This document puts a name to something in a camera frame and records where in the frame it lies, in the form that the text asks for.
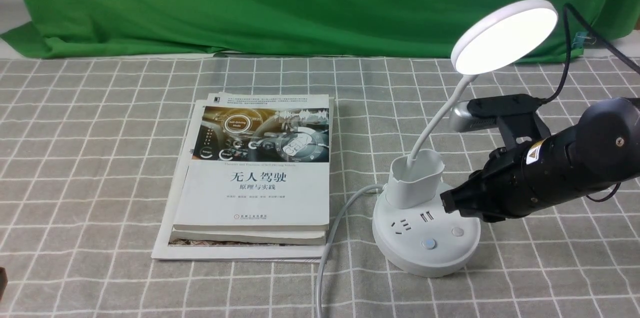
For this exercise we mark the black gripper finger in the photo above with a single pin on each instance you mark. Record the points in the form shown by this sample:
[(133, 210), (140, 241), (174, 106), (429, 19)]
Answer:
[(463, 199)]

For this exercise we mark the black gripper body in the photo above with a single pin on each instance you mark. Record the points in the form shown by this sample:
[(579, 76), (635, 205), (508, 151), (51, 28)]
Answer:
[(524, 180)]

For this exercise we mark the white desk lamp with sockets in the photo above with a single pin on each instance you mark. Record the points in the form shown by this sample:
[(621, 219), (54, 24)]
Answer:
[(409, 224)]

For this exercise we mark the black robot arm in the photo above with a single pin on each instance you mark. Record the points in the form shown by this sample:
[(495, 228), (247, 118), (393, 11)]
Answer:
[(606, 142)]

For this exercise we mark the blue binder clip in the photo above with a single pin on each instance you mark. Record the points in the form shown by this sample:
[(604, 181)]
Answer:
[(583, 40)]

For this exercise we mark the white autonomous driving book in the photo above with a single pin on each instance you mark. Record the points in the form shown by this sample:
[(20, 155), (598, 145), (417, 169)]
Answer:
[(258, 162)]

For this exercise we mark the large white bottom book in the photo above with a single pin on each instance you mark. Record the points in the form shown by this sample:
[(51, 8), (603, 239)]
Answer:
[(162, 249)]

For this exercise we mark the grey checked tablecloth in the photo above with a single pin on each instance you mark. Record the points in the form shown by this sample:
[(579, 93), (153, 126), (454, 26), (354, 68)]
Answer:
[(88, 150)]

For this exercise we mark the green backdrop cloth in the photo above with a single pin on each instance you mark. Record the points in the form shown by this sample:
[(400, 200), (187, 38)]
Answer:
[(394, 28)]

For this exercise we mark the dark object at left edge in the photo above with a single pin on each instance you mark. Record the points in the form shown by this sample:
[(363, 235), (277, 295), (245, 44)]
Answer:
[(3, 281)]

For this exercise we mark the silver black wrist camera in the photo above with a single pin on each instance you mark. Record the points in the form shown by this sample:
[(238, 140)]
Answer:
[(492, 110)]

